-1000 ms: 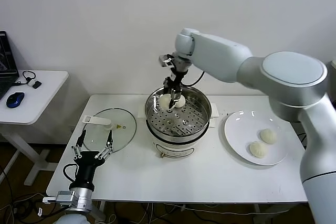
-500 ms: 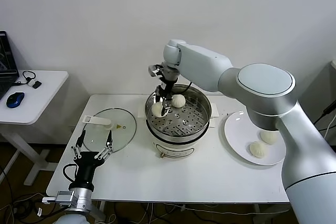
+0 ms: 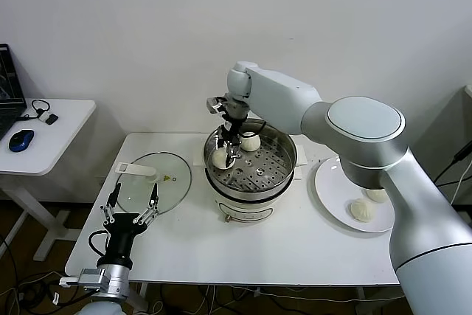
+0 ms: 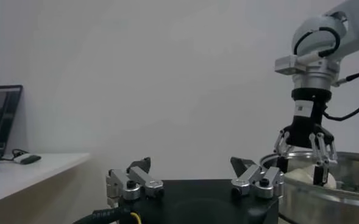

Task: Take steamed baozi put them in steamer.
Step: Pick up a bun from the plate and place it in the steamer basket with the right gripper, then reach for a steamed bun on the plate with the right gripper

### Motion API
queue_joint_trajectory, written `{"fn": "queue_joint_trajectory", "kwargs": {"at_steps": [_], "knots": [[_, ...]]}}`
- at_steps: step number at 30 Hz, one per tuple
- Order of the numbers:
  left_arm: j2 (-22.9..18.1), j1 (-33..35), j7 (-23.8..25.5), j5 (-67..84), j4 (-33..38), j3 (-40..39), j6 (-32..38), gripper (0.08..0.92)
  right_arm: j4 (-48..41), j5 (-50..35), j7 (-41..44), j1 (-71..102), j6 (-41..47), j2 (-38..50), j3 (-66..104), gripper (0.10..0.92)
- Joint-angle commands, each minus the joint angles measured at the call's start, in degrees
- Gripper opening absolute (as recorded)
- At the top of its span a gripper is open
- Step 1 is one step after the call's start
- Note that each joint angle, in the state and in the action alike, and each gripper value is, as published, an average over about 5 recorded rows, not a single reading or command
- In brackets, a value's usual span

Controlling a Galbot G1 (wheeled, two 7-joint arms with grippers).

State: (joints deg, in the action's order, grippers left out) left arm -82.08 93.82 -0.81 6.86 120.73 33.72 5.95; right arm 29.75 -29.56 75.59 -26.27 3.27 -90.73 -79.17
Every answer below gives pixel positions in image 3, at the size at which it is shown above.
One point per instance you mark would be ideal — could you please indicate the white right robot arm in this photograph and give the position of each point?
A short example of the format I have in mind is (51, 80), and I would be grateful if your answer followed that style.
(368, 127)

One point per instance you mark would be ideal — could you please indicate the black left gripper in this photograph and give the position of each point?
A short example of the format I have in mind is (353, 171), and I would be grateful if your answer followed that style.
(119, 237)

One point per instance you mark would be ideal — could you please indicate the white steamed baozi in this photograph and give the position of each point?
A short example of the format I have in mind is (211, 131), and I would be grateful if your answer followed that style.
(376, 195)
(359, 211)
(251, 142)
(220, 158)

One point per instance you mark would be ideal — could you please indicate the stainless steel steamer basket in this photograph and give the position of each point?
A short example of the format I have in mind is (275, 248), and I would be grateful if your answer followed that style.
(273, 167)

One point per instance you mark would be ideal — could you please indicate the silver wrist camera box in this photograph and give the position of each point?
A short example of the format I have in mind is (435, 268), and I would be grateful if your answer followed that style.
(214, 104)
(90, 276)

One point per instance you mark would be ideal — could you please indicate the black laptop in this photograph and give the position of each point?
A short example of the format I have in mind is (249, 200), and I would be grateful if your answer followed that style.
(9, 108)

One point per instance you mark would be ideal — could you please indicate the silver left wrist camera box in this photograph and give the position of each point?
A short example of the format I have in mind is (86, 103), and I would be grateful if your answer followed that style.
(90, 276)

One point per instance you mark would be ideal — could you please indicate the white round plate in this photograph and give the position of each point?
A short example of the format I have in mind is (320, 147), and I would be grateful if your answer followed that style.
(332, 189)

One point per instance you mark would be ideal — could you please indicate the glass pot lid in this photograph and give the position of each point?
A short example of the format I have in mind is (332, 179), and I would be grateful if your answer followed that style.
(162, 193)

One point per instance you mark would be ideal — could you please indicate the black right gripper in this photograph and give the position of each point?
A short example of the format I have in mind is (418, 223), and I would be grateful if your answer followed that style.
(232, 127)

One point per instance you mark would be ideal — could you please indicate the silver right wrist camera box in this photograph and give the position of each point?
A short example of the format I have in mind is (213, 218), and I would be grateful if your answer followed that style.
(214, 104)

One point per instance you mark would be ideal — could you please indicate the blue black computer mouse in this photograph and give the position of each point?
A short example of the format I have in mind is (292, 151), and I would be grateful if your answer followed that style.
(21, 140)

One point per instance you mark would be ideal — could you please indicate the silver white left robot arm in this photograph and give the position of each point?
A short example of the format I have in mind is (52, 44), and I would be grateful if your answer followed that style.
(118, 282)

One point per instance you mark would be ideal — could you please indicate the white electric cooker base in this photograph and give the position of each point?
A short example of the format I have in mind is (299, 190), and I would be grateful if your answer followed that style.
(243, 210)

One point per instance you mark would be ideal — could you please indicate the white side table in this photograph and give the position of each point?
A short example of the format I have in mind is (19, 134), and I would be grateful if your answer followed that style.
(55, 138)

